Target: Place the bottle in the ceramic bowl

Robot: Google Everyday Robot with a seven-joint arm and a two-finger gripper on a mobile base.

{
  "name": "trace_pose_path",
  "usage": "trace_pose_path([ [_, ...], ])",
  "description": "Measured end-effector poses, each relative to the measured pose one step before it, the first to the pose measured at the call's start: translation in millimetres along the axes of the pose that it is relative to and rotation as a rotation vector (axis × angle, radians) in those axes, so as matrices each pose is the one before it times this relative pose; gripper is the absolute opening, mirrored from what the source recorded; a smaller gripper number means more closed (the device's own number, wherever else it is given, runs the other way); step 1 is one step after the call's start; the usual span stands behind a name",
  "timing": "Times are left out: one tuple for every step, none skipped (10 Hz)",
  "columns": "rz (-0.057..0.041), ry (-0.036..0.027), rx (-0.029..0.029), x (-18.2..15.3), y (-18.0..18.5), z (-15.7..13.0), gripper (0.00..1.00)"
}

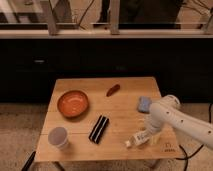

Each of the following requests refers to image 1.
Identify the wooden table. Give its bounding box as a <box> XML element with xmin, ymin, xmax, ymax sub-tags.
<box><xmin>35</xmin><ymin>77</ymin><xmax>181</xmax><ymax>162</ymax></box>

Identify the black white striped block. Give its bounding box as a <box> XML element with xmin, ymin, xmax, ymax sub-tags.
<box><xmin>89</xmin><ymin>115</ymin><xmax>109</xmax><ymax>144</ymax></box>

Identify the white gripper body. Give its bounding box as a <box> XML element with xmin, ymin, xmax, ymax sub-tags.
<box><xmin>145</xmin><ymin>120</ymin><xmax>163</xmax><ymax>135</ymax></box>

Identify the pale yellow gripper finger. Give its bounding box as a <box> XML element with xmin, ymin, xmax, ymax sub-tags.
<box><xmin>150</xmin><ymin>134</ymin><xmax>160</xmax><ymax>145</ymax></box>

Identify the dark cabinet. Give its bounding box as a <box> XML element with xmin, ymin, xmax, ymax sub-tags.
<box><xmin>0</xmin><ymin>38</ymin><xmax>213</xmax><ymax>102</ymax></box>

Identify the black cable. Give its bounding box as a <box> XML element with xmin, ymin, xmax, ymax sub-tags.
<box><xmin>175</xmin><ymin>103</ymin><xmax>213</xmax><ymax>171</ymax></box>

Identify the orange ceramic bowl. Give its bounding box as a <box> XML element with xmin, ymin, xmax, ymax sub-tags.
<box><xmin>57</xmin><ymin>90</ymin><xmax>89</xmax><ymax>118</ymax></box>

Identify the blue sponge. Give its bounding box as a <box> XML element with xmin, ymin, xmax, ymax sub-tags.
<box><xmin>137</xmin><ymin>96</ymin><xmax>152</xmax><ymax>113</ymax></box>

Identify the black table leg bar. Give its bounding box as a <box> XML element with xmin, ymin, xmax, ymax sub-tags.
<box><xmin>21</xmin><ymin>151</ymin><xmax>36</xmax><ymax>171</ymax></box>

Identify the red sausage toy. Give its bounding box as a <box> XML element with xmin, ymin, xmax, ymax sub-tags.
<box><xmin>106</xmin><ymin>84</ymin><xmax>120</xmax><ymax>97</ymax></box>

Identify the clear plastic bottle white label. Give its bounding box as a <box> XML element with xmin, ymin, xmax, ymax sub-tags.
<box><xmin>125</xmin><ymin>130</ymin><xmax>150</xmax><ymax>148</ymax></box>

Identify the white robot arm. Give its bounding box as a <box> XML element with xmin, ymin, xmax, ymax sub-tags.
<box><xmin>145</xmin><ymin>95</ymin><xmax>213</xmax><ymax>150</ymax></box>

